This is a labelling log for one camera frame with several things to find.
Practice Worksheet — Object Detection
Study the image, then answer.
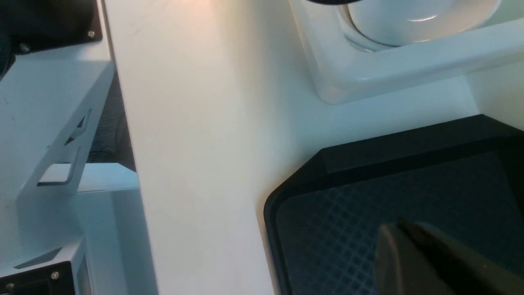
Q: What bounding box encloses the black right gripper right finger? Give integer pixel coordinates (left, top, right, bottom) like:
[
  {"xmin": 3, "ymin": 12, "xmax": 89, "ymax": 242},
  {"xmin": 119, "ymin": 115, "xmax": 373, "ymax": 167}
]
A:
[{"xmin": 396, "ymin": 220, "xmax": 523, "ymax": 295}]

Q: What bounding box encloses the lower white sauce dish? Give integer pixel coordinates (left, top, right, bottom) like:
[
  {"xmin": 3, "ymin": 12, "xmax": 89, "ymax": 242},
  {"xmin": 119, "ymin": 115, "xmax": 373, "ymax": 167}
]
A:
[{"xmin": 336, "ymin": 5, "xmax": 398, "ymax": 52}]

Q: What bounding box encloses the large white plastic bin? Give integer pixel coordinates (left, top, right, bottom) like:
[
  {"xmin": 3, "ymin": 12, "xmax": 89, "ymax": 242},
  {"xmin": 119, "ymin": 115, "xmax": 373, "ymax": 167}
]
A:
[{"xmin": 291, "ymin": 0, "xmax": 524, "ymax": 104}]

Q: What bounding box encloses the black textured serving tray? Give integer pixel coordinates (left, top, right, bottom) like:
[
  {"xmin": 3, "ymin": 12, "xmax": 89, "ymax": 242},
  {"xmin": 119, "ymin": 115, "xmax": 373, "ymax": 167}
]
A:
[{"xmin": 264, "ymin": 115, "xmax": 524, "ymax": 295}]

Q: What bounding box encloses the white sauce dish in bin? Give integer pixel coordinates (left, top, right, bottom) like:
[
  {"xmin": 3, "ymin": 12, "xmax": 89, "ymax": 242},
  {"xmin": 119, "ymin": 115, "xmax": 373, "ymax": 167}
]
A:
[{"xmin": 347, "ymin": 0, "xmax": 501, "ymax": 47}]

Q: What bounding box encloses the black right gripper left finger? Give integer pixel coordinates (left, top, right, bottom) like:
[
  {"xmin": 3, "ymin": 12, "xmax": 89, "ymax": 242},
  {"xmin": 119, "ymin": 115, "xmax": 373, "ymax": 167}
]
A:
[{"xmin": 375, "ymin": 225, "xmax": 455, "ymax": 295}]

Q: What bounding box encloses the white metal robot stand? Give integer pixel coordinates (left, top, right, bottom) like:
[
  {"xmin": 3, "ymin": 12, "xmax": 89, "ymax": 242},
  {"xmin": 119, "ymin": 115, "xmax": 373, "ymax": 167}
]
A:
[{"xmin": 0, "ymin": 0, "xmax": 159, "ymax": 295}]

